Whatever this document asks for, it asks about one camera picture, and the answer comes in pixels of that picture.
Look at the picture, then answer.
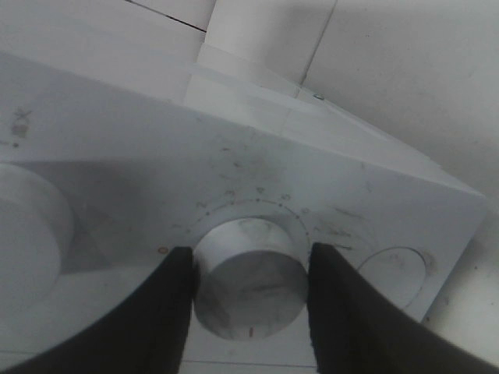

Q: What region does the upper white power knob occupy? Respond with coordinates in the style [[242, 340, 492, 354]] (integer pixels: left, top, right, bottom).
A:
[[1, 164, 75, 317]]

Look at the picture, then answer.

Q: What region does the white microwave oven body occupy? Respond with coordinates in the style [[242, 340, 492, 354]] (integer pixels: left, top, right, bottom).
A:
[[1, 54, 485, 366]]

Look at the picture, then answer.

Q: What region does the white timer knob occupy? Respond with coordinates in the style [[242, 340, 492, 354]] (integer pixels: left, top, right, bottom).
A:
[[194, 217, 308, 341]]

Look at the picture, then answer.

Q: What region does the right gripper left finger with grey pad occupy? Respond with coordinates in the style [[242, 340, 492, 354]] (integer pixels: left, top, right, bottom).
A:
[[6, 247, 195, 373]]

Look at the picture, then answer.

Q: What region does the round white door button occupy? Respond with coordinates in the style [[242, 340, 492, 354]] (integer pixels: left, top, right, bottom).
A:
[[358, 247, 426, 309]]

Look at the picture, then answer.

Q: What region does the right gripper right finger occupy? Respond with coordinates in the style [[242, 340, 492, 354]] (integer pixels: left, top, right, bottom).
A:
[[307, 242, 495, 373]]

